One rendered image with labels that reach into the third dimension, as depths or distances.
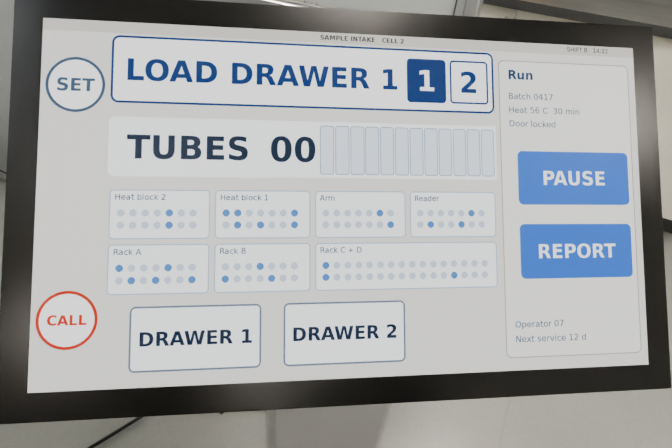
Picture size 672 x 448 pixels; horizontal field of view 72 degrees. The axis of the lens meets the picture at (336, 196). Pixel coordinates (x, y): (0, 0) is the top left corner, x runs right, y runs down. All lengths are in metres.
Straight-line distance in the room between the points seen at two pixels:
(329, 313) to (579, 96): 0.28
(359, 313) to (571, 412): 1.38
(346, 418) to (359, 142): 0.38
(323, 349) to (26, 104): 0.28
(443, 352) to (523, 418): 1.24
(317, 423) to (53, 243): 0.39
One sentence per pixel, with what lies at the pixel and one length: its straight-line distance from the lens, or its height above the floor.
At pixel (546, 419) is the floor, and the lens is 1.65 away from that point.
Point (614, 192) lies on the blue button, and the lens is 0.45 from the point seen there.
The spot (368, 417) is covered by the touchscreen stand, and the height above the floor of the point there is 0.74.
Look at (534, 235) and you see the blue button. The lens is 0.41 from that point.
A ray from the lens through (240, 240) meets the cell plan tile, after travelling 0.35.
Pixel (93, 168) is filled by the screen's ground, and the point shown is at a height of 1.10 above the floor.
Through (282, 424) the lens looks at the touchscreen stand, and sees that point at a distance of 0.63.
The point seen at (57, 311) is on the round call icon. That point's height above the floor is 1.02.
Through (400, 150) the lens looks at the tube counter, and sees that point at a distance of 0.37.
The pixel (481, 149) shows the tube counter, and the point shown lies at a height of 1.11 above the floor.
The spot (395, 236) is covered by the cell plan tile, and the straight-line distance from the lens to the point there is 0.36.
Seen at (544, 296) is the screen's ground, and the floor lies 1.02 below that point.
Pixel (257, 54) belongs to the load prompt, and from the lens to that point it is 0.38.
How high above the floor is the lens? 1.29
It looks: 36 degrees down
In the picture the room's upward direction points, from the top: 6 degrees clockwise
